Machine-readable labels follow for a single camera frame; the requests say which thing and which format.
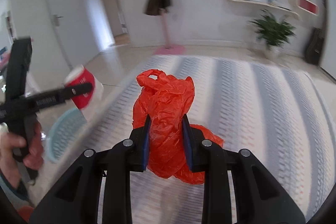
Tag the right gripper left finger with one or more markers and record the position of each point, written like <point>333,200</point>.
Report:
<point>74,198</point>

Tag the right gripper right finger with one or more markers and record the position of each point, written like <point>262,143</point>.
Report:
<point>259,197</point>

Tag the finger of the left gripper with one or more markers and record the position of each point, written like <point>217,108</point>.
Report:
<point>77,90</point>

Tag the red white paper cup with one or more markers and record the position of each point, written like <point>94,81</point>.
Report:
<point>87,103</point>

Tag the orange plastic bag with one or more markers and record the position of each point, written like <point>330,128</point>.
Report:
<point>165,100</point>

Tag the grey green sleeve forearm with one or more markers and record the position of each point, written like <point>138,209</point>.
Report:
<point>17,196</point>

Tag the teal plastic basket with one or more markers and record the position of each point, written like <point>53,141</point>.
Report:
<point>63,133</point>

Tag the white door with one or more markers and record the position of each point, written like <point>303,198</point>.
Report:
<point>81,29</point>

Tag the striped woven rug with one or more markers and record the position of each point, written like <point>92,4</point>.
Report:
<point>277,113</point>

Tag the pink coat rack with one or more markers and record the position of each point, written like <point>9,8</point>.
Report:
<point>169,48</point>

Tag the brown hanging bag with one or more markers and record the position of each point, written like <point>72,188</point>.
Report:
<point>152,8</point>

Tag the black guitar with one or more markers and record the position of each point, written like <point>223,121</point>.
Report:
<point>313,49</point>

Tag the green potted plant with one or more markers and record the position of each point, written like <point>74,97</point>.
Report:
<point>274,32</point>

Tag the white curved wall shelf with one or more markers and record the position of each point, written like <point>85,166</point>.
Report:
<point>293,14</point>

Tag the red white wall box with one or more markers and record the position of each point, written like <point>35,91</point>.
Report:
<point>307,6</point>

